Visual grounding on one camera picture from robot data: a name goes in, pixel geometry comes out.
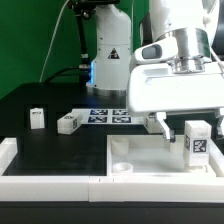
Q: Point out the white square tabletop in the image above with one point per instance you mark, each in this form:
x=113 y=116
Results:
x=149 y=155

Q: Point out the white fiducial tag sheet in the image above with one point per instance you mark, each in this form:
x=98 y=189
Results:
x=103 y=116

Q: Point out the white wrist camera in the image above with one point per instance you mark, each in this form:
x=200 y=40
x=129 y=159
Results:
x=157 y=52

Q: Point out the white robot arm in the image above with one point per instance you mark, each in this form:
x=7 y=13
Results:
x=175 y=71

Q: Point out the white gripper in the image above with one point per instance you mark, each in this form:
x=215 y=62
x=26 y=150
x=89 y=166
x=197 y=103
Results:
x=154 y=88

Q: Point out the white U-shaped obstacle fence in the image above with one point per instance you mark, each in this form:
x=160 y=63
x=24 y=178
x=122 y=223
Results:
x=119 y=188

